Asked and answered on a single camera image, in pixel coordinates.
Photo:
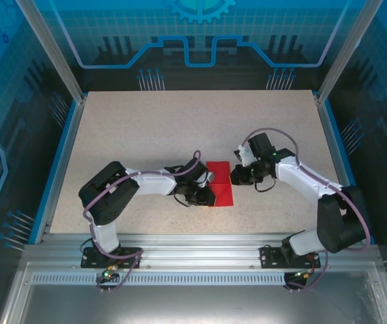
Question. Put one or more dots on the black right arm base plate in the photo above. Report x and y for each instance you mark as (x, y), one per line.
(269, 260)

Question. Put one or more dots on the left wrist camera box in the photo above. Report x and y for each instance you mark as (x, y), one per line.
(208, 177)

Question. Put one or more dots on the metal sheet tray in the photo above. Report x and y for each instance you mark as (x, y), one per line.
(193, 303)

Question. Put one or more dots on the red square paper sheet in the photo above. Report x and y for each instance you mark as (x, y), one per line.
(222, 172)

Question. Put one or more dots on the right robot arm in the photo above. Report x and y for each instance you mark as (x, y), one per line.
(335, 222)

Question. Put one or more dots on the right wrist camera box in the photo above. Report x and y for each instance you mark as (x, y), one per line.
(244, 155)

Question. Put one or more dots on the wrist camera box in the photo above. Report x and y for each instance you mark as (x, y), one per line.
(208, 177)
(244, 155)

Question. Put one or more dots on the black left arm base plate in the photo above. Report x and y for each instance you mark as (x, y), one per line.
(90, 261)

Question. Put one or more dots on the aluminium side rail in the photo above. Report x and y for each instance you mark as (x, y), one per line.
(334, 152)
(67, 152)

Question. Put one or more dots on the aluminium cross rail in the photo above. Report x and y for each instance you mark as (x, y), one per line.
(200, 251)

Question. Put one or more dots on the aluminium frame post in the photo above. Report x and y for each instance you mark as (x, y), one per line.
(54, 57)
(345, 54)

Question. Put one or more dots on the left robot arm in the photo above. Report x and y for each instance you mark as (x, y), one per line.
(119, 199)

